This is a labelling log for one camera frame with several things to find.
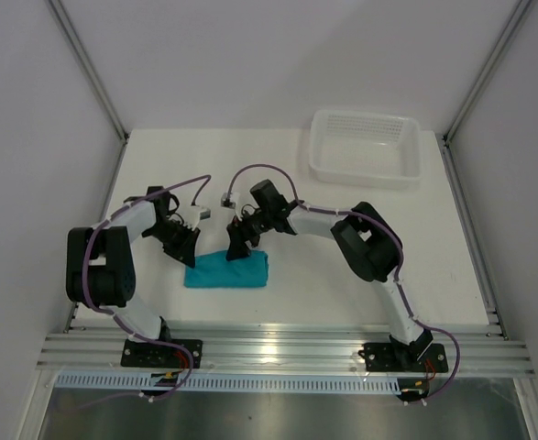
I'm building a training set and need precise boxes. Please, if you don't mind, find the white slotted cable duct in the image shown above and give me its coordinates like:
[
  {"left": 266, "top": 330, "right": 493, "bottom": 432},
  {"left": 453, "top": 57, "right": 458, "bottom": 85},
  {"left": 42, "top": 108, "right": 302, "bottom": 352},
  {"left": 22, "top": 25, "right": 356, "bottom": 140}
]
[{"left": 55, "top": 370, "right": 401, "bottom": 395}]

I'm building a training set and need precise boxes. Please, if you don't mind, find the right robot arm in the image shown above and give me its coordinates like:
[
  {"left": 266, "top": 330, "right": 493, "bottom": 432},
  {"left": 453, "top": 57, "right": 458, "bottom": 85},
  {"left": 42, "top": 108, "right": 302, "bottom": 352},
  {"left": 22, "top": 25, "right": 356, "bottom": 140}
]
[{"left": 226, "top": 180, "right": 433, "bottom": 370}]

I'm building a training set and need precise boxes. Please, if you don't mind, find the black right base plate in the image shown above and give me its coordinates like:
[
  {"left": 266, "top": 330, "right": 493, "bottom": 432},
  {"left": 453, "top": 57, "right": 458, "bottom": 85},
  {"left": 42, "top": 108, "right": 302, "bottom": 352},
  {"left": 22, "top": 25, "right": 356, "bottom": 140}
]
[{"left": 357, "top": 342, "right": 449, "bottom": 373}]

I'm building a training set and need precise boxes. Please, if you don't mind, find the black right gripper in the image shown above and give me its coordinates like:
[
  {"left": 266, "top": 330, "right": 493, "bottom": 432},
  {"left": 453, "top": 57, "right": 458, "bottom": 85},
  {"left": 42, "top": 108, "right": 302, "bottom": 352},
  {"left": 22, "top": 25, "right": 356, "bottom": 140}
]
[{"left": 226, "top": 208, "right": 273, "bottom": 263}]

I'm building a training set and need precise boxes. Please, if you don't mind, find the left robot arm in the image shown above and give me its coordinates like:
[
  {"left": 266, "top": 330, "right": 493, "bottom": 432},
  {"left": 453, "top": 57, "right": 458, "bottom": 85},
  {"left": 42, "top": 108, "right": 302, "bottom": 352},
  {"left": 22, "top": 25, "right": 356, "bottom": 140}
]
[{"left": 65, "top": 186, "right": 210, "bottom": 367}]

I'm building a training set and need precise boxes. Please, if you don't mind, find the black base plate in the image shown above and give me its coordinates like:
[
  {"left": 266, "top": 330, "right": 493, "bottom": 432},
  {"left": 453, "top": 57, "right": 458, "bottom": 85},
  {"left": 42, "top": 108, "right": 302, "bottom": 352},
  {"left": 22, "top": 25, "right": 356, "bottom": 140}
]
[
  {"left": 120, "top": 339, "right": 203, "bottom": 369},
  {"left": 357, "top": 342, "right": 449, "bottom": 373}
]

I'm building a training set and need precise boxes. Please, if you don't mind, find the right aluminium frame post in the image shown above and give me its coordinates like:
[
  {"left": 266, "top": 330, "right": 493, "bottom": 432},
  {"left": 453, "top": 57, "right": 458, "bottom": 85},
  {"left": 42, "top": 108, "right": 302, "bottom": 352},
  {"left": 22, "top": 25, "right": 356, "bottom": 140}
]
[{"left": 442, "top": 0, "right": 538, "bottom": 141}]

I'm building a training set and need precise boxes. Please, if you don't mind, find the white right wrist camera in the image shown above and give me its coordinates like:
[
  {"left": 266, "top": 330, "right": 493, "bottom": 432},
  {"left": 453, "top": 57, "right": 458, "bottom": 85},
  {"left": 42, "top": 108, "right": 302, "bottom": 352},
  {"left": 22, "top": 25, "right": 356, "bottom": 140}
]
[{"left": 220, "top": 192, "right": 240, "bottom": 210}]

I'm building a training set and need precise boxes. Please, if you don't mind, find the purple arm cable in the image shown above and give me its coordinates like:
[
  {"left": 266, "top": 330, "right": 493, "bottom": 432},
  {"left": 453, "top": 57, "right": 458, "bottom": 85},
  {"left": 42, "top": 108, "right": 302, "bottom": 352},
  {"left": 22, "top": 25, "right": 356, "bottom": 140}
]
[
  {"left": 225, "top": 163, "right": 463, "bottom": 407},
  {"left": 82, "top": 174, "right": 213, "bottom": 407}
]

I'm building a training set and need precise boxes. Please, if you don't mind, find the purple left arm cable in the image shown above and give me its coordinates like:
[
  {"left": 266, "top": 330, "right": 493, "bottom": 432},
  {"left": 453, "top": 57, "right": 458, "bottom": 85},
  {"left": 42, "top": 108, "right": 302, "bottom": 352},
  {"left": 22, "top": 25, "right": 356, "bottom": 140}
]
[{"left": 82, "top": 174, "right": 213, "bottom": 407}]

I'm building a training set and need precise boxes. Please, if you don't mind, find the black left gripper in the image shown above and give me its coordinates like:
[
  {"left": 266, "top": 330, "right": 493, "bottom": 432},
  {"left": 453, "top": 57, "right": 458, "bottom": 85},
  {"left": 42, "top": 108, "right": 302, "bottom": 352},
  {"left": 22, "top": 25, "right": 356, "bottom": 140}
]
[{"left": 144, "top": 220, "right": 200, "bottom": 268}]

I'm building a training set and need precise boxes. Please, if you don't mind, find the left aluminium frame post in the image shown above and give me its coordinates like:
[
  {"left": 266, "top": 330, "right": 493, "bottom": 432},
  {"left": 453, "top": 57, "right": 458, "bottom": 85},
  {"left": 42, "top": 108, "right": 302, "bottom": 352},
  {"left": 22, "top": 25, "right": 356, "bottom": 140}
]
[{"left": 45, "top": 0, "right": 129, "bottom": 144}]

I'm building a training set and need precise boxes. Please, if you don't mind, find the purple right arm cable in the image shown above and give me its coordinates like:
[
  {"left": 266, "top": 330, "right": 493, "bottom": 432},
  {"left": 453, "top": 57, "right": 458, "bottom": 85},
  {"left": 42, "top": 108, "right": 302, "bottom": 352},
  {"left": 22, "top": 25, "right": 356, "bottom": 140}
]
[{"left": 225, "top": 163, "right": 463, "bottom": 407}]

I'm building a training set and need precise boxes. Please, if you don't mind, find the teal t shirt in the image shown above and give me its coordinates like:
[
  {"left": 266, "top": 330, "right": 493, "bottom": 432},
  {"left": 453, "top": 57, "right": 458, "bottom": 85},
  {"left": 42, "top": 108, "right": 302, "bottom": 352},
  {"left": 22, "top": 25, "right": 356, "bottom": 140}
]
[{"left": 183, "top": 250, "right": 269, "bottom": 289}]

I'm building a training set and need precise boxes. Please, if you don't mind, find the aluminium frame post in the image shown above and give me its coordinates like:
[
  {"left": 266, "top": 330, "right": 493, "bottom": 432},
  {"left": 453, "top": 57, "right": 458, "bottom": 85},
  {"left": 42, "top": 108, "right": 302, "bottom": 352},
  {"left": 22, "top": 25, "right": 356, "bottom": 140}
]
[
  {"left": 442, "top": 0, "right": 538, "bottom": 141},
  {"left": 45, "top": 0, "right": 129, "bottom": 144}
]

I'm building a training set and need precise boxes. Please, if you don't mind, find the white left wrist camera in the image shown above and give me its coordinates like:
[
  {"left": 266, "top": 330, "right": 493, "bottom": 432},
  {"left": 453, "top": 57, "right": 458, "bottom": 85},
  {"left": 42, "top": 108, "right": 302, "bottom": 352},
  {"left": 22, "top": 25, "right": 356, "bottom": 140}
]
[{"left": 182, "top": 205, "right": 211, "bottom": 230}]

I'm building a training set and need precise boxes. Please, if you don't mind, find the white perforated plastic basket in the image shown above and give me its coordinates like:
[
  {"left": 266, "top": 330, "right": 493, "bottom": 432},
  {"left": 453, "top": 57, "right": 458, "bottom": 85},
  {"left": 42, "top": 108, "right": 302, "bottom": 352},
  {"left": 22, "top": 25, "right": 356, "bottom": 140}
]
[{"left": 308, "top": 109, "right": 423, "bottom": 191}]

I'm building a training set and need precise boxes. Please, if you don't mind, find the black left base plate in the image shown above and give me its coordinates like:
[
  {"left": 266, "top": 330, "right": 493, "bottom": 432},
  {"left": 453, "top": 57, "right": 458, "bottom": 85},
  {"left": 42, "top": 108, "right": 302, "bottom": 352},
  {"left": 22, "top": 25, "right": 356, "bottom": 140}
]
[{"left": 120, "top": 339, "right": 203, "bottom": 369}]

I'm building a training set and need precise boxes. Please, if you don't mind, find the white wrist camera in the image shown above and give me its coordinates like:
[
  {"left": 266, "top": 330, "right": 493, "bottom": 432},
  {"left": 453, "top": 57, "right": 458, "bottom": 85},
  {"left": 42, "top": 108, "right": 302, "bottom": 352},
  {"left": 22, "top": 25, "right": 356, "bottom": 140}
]
[
  {"left": 182, "top": 205, "right": 211, "bottom": 230},
  {"left": 220, "top": 192, "right": 240, "bottom": 210}
]

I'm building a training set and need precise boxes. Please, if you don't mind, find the aluminium rail beam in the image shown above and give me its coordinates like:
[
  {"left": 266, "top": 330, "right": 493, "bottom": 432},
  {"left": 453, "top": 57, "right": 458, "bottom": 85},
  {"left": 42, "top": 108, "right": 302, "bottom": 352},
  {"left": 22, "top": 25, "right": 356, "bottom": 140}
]
[{"left": 37, "top": 319, "right": 535, "bottom": 378}]

